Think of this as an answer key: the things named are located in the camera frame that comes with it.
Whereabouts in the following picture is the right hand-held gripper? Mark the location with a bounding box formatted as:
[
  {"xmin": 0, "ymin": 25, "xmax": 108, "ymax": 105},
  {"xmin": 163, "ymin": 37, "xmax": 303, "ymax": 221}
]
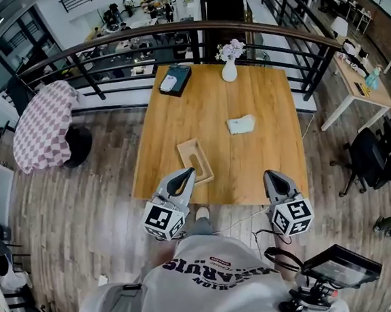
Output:
[{"xmin": 262, "ymin": 165, "xmax": 317, "ymax": 239}]

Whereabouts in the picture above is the black mounting rig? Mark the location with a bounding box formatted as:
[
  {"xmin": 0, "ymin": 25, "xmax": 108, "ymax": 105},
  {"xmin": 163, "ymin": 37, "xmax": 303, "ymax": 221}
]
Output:
[{"xmin": 277, "ymin": 282, "xmax": 341, "ymax": 312}]

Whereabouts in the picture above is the person's left forearm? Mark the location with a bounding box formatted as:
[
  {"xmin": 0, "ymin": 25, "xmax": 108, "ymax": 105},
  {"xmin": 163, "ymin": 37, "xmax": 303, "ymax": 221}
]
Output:
[{"xmin": 151, "ymin": 236, "xmax": 192, "ymax": 271}]

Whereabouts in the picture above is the checkered cloth covered table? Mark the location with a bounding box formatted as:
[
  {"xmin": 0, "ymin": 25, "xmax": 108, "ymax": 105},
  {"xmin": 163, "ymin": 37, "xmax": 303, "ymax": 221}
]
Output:
[{"xmin": 7, "ymin": 78, "xmax": 85, "ymax": 176}]

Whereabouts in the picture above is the small white device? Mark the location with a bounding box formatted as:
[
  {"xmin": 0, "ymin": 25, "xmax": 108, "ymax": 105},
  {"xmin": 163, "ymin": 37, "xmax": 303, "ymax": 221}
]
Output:
[{"xmin": 159, "ymin": 74, "xmax": 179, "ymax": 93}]

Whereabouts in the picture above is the pale purple flower bunch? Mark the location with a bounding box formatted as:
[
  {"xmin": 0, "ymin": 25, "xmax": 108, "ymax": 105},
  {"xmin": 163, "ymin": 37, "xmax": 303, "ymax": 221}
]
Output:
[{"xmin": 214, "ymin": 37, "xmax": 248, "ymax": 63}]

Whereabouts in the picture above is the black railing with wooden handrail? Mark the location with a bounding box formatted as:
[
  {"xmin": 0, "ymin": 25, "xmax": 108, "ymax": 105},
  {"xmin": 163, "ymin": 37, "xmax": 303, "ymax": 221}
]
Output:
[{"xmin": 13, "ymin": 8, "xmax": 346, "ymax": 127}]

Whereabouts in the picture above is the wooden tray box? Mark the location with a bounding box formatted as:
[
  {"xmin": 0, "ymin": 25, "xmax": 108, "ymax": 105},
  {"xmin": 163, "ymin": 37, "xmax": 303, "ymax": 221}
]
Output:
[{"xmin": 176, "ymin": 135, "xmax": 215, "ymax": 188}]

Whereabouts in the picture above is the black round stool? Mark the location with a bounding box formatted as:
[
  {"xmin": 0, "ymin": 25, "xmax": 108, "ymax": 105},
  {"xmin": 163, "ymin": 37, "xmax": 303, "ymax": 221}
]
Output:
[{"xmin": 60, "ymin": 125, "xmax": 95, "ymax": 169}]

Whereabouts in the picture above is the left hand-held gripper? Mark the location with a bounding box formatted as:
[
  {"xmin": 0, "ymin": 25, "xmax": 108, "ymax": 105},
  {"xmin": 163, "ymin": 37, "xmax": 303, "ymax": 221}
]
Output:
[{"xmin": 138, "ymin": 167, "xmax": 203, "ymax": 244}]

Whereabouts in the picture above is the person's right forearm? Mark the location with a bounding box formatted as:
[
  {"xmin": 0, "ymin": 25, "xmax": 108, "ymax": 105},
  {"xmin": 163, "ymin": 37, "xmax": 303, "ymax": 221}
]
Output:
[{"xmin": 273, "ymin": 232, "xmax": 309, "ymax": 284}]

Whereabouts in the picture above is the white tissue pack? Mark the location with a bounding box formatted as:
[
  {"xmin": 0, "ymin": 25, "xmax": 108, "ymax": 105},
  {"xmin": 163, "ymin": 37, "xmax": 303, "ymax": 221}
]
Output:
[{"xmin": 226, "ymin": 113, "xmax": 258, "ymax": 136}]

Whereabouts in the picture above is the person's jeans leg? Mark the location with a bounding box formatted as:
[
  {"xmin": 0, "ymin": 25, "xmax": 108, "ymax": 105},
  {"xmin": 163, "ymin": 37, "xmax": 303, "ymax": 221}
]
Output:
[{"xmin": 184, "ymin": 217, "xmax": 215, "ymax": 238}]

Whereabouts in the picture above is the person's beige shoe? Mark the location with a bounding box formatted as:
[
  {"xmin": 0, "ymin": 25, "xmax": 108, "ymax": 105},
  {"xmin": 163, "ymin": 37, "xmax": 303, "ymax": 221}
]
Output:
[{"xmin": 194, "ymin": 206, "xmax": 211, "ymax": 223}]

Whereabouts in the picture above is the thin dark gripper cable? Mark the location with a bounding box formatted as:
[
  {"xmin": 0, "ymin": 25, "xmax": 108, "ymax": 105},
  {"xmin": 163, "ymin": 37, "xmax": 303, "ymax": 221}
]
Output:
[{"xmin": 251, "ymin": 227, "xmax": 293, "ymax": 250}]

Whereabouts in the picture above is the black office chair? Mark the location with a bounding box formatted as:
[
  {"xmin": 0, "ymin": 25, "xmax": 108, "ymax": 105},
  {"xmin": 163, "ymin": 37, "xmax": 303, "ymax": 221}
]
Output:
[{"xmin": 327, "ymin": 124, "xmax": 391, "ymax": 198}]

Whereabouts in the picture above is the white vase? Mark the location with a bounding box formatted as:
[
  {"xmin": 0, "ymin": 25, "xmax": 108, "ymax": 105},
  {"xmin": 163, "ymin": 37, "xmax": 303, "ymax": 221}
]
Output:
[{"xmin": 220, "ymin": 58, "xmax": 239, "ymax": 84}]

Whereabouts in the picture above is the green bottle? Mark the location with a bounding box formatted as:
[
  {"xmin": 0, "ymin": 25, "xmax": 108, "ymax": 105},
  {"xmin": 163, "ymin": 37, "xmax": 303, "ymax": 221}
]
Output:
[{"xmin": 364, "ymin": 66, "xmax": 383, "ymax": 91}]

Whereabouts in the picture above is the wooden desk with white legs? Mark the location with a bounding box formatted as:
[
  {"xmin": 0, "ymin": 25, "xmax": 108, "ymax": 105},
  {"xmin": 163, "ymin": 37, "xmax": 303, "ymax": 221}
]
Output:
[{"xmin": 315, "ymin": 49, "xmax": 391, "ymax": 131}]

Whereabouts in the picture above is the thick black looped cable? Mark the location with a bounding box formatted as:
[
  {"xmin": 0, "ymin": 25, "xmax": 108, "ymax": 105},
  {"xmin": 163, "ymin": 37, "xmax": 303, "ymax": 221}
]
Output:
[{"xmin": 264, "ymin": 243, "xmax": 305, "ymax": 277}]

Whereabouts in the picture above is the group of people downstairs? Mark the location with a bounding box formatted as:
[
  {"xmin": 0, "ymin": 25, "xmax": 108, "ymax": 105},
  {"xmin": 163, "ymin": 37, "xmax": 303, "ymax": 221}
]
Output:
[{"xmin": 90, "ymin": 0, "xmax": 178, "ymax": 36}]

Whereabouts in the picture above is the dark rectangular tray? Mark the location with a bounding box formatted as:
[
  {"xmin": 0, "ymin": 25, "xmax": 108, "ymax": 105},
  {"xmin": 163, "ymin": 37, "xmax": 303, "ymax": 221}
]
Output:
[{"xmin": 157, "ymin": 63, "xmax": 194, "ymax": 99}]

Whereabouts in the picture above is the person's white printed shirt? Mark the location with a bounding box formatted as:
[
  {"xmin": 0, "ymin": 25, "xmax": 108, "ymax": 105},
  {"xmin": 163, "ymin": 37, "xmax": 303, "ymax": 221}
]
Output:
[{"xmin": 72, "ymin": 222, "xmax": 349, "ymax": 312}]

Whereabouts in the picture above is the black screen device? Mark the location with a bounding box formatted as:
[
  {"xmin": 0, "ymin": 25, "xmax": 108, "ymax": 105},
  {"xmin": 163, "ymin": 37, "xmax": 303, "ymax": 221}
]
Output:
[{"xmin": 298, "ymin": 240, "xmax": 384, "ymax": 293}]

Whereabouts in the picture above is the thin white cable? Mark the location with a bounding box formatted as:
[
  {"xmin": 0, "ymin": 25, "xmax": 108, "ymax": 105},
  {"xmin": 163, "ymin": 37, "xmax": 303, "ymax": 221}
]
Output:
[{"xmin": 213, "ymin": 206, "xmax": 274, "ymax": 234}]

